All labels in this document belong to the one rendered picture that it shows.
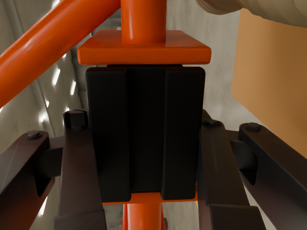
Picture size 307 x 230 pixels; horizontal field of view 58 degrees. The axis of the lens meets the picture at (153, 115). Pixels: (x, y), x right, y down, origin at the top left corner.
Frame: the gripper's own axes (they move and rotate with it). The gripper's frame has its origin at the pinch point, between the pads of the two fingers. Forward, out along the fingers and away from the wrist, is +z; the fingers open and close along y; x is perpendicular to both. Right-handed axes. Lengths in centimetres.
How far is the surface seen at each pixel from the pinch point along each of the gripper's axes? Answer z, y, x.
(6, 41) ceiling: 892, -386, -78
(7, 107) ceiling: 810, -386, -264
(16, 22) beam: 938, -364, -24
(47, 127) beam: 1096, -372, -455
